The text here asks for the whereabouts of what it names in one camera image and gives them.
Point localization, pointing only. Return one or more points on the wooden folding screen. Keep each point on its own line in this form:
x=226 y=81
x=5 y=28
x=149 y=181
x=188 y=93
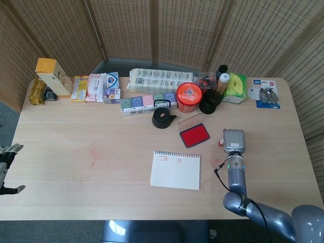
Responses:
x=177 y=30

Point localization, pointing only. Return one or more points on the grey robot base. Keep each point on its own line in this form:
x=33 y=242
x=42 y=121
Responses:
x=152 y=231

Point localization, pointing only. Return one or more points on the blue blister card pack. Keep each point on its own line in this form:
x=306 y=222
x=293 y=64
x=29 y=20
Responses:
x=268 y=95

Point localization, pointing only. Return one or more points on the brown bottle white cap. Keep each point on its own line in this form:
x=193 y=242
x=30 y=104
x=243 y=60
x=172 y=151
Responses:
x=222 y=82

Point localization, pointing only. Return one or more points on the white spiral lined notebook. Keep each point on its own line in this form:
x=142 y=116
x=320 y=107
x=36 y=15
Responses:
x=174 y=174

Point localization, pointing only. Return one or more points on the clear plastic box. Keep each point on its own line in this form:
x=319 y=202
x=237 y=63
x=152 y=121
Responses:
x=207 y=81

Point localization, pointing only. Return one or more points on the yellow cardboard box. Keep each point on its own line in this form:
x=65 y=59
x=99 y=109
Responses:
x=79 y=89

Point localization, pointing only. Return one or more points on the black mesh pen holder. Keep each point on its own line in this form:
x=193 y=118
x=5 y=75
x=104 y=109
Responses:
x=208 y=103

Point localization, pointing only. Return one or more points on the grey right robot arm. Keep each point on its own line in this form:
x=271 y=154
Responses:
x=236 y=177

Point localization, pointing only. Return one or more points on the black teapot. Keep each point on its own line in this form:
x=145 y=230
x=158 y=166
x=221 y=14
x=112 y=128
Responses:
x=162 y=119

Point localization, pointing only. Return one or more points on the pink wet wipes pack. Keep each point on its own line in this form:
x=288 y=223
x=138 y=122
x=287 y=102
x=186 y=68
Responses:
x=95 y=87

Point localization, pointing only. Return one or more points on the small purple box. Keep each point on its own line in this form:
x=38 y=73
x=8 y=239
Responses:
x=111 y=96

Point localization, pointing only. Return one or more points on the black bottle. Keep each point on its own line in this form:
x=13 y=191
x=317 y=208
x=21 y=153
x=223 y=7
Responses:
x=223 y=69

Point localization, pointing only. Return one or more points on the orange snack tub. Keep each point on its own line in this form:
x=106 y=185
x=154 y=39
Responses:
x=188 y=97

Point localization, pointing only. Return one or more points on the red and white stamp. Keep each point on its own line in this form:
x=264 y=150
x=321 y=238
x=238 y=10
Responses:
x=220 y=143

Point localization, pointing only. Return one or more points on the tall cream gift box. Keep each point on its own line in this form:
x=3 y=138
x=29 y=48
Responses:
x=57 y=81

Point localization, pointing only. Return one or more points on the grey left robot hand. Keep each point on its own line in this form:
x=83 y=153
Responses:
x=6 y=158

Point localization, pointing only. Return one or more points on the blue and white box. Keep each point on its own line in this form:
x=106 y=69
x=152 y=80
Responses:
x=112 y=79

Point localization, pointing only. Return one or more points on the long clear-wrapped tissue pack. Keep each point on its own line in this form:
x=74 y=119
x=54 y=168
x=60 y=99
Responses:
x=157 y=79

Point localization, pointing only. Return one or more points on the green tissue box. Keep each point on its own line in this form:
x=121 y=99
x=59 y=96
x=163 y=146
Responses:
x=236 y=87

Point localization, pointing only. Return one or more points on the red ink pad clear lid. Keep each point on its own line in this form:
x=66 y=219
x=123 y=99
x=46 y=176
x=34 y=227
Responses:
x=195 y=135

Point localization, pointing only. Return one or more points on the colourful pocket tissue multipack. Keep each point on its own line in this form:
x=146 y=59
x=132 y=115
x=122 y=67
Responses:
x=136 y=105

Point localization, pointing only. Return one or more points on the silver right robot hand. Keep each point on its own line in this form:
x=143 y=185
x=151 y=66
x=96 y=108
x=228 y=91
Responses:
x=234 y=140

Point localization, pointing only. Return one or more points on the gold foil packet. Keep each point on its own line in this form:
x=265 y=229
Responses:
x=36 y=92

